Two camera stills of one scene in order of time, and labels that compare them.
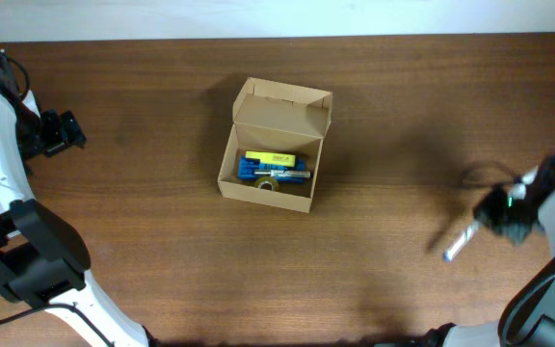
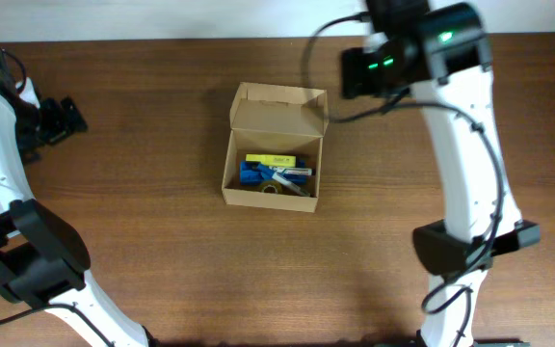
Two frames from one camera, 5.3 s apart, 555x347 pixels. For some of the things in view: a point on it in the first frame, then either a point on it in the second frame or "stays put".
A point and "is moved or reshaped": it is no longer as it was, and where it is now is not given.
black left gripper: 62,136 → 62,125
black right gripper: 485,214 → 356,80
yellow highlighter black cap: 272,158 stays put
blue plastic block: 248,166 is moved or reshaped
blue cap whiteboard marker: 461,241 is moved or reshaped
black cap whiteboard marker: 283,173 stays put
